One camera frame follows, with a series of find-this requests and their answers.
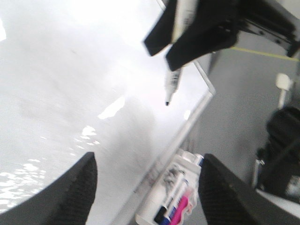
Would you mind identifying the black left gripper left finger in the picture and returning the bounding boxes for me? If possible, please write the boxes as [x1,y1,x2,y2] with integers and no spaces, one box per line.
[0,152,98,225]

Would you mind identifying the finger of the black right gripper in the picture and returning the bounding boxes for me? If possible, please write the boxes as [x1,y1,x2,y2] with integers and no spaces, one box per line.
[143,0,178,56]

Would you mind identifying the white crumpled tissue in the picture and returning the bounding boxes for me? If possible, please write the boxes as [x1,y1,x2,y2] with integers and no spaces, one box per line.
[163,150,203,218]

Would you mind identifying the white whiteboard with aluminium frame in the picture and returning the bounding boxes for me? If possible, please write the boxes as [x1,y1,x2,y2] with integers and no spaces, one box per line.
[0,0,208,225]

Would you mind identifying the pink marker in tray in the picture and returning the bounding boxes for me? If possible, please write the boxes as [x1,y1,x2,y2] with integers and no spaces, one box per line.
[170,195,188,225]

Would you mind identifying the white plastic marker tray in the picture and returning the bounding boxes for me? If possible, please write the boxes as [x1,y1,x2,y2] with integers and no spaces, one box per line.
[135,150,203,225]

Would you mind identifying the blue capped marker in tray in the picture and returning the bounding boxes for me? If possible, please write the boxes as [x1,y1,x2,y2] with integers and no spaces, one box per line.
[160,179,189,225]

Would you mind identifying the black capped marker in tray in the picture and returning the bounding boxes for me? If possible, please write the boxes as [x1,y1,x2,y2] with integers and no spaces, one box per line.
[154,170,185,224]

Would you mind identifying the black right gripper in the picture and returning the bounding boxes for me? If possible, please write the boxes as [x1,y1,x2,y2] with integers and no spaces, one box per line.
[166,0,300,70]

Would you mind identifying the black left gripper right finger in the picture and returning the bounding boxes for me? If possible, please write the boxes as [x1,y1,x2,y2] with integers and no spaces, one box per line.
[198,154,300,225]

